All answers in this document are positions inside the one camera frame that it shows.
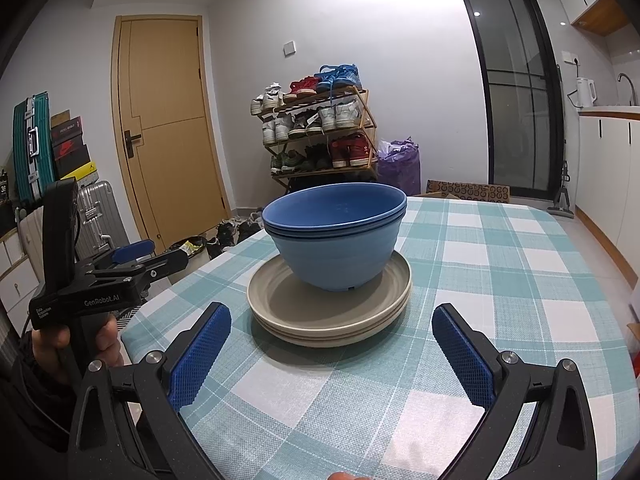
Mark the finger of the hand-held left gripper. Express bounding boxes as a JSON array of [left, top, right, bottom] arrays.
[[82, 250, 190, 285], [75, 239, 156, 273]]

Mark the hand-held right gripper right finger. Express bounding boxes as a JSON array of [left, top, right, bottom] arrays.
[[431, 302, 598, 480]]

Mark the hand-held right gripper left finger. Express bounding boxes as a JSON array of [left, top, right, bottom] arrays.
[[67, 301, 233, 480]]

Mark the cream plate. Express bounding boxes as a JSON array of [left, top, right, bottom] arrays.
[[260, 310, 408, 349], [250, 290, 413, 339], [246, 249, 413, 329]]

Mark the large light blue bowl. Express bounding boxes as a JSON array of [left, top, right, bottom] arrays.
[[272, 217, 403, 292]]

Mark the medium blue bowl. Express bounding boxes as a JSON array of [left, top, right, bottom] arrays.
[[265, 207, 406, 242]]

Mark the small dark blue bowl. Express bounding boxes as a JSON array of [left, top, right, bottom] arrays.
[[262, 183, 407, 235]]

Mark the person's left forearm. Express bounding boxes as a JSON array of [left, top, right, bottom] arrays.
[[0, 345, 81, 461]]

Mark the person's left hand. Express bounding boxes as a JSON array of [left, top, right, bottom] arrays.
[[31, 311, 124, 387]]

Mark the yellow green snack bag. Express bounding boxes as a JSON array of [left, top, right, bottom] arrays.
[[167, 237, 206, 258]]

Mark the silver suitcase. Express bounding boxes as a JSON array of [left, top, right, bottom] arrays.
[[75, 180, 128, 263]]

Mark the pile of dark shoes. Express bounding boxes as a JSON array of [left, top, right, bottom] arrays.
[[205, 210, 266, 261]]

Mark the white drawer unit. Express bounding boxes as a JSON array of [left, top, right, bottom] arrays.
[[0, 225, 46, 333]]

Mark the teal checked tablecloth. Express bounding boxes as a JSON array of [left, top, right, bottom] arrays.
[[120, 195, 640, 480]]

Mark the stack of shoe boxes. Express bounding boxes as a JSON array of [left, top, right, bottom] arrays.
[[50, 110, 98, 186]]

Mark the teal ribbed suitcase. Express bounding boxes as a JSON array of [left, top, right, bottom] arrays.
[[12, 91, 57, 206]]

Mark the wooden door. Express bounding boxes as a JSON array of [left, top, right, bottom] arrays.
[[111, 14, 232, 256]]

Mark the brown circle-patterned doormat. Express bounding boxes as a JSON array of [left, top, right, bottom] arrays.
[[426, 180, 511, 204]]

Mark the purple plastic bag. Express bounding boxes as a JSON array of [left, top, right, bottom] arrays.
[[377, 136, 422, 197]]

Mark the wooden shoe rack with shoes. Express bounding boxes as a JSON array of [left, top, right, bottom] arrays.
[[250, 63, 377, 177]]

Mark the white kitchen cabinet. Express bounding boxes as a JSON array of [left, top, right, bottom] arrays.
[[575, 105, 640, 281]]

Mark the black framed glass door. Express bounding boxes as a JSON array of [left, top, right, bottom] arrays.
[[452, 0, 566, 201]]

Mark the white electric kettle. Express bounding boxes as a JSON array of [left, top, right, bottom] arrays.
[[571, 77, 598, 109]]

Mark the metal faucet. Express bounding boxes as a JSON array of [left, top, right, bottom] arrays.
[[617, 72, 640, 107]]

